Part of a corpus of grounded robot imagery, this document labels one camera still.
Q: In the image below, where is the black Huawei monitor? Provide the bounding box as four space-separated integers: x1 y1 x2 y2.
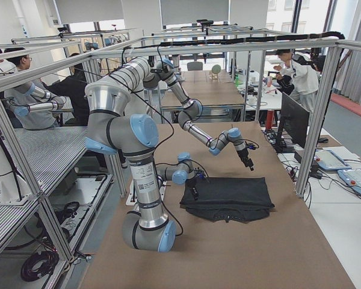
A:
274 93 310 153

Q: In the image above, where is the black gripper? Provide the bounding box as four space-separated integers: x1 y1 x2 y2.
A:
236 148 254 171
186 170 210 200

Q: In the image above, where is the blue teach pendant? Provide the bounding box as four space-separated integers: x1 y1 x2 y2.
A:
338 169 361 196
314 150 351 172

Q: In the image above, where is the aluminium table frame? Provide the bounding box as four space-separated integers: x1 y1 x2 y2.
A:
0 28 361 289

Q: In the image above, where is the black printed t-shirt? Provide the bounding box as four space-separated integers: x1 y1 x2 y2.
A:
180 177 274 222

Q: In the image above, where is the standing person white jacket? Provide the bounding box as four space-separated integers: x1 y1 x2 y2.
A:
274 49 319 114

